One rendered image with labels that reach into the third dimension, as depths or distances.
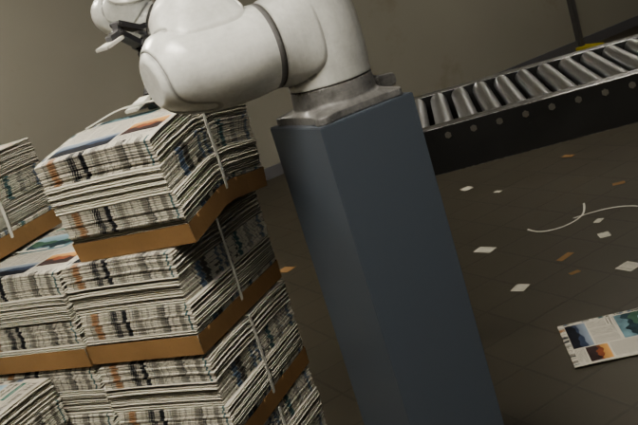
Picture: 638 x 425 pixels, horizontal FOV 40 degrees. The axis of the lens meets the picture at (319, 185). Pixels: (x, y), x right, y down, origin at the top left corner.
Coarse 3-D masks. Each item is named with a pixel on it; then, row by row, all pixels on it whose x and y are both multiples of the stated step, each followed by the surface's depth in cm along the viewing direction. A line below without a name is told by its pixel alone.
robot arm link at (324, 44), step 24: (264, 0) 151; (288, 0) 149; (312, 0) 149; (336, 0) 151; (288, 24) 148; (312, 24) 149; (336, 24) 151; (288, 48) 148; (312, 48) 150; (336, 48) 152; (360, 48) 155; (288, 72) 150; (312, 72) 152; (336, 72) 153; (360, 72) 155
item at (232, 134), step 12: (228, 108) 190; (240, 108) 195; (216, 120) 184; (228, 120) 188; (240, 120) 193; (216, 132) 184; (228, 132) 188; (240, 132) 194; (252, 132) 196; (228, 144) 186; (240, 144) 190; (252, 144) 195; (228, 156) 185; (240, 156) 190; (252, 156) 194; (228, 168) 184; (240, 168) 189; (252, 168) 195; (252, 192) 196
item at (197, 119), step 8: (144, 112) 188; (152, 112) 183; (112, 120) 189; (120, 120) 184; (200, 120) 179; (208, 120) 182; (200, 128) 178; (200, 136) 178; (208, 136) 181; (208, 144) 180; (216, 144) 183; (208, 152) 179; (216, 160) 181; (224, 160) 183; (216, 168) 180; (224, 168) 183; (216, 176) 179
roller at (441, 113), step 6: (432, 96) 267; (438, 96) 261; (444, 96) 265; (432, 102) 259; (438, 102) 251; (444, 102) 251; (432, 108) 254; (438, 108) 243; (444, 108) 241; (438, 114) 237; (444, 114) 233; (450, 114) 236; (438, 120) 230; (444, 120) 224
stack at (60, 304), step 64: (64, 256) 192; (128, 256) 175; (192, 256) 176; (256, 256) 198; (0, 320) 192; (64, 320) 185; (128, 320) 179; (192, 320) 173; (256, 320) 194; (64, 384) 193; (128, 384) 185; (192, 384) 179; (256, 384) 189
